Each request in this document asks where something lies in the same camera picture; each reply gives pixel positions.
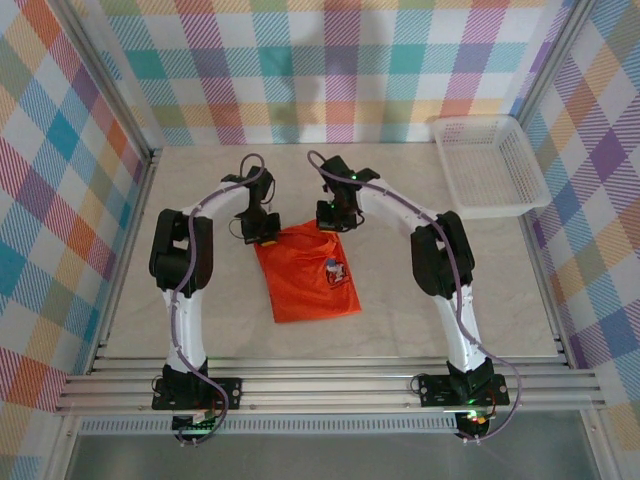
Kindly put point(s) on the aluminium side rail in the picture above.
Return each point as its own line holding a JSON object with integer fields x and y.
{"x": 562, "y": 350}
{"x": 147, "y": 175}

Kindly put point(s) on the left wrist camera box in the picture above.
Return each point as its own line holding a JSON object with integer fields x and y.
{"x": 261, "y": 182}

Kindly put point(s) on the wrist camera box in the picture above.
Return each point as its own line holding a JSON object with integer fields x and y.
{"x": 336, "y": 170}
{"x": 261, "y": 182}

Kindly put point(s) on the orange printed t-shirt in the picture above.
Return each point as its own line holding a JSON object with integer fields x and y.
{"x": 310, "y": 285}

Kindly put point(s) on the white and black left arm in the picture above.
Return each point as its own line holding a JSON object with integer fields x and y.
{"x": 182, "y": 330}

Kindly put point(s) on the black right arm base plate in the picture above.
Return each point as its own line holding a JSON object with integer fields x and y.
{"x": 435, "y": 390}

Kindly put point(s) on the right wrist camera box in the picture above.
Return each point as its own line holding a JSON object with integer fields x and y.
{"x": 336, "y": 170}

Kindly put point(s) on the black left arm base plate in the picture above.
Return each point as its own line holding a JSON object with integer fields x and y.
{"x": 230, "y": 387}

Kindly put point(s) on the aluminium frame rail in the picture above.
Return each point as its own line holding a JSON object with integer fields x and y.
{"x": 325, "y": 387}

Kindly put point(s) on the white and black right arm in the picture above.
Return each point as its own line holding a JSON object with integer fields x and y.
{"x": 462, "y": 330}

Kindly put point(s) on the white plastic mesh basket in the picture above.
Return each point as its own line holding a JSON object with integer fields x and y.
{"x": 490, "y": 170}

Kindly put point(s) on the aluminium frame post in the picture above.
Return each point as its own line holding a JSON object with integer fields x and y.
{"x": 107, "y": 75}
{"x": 552, "y": 60}

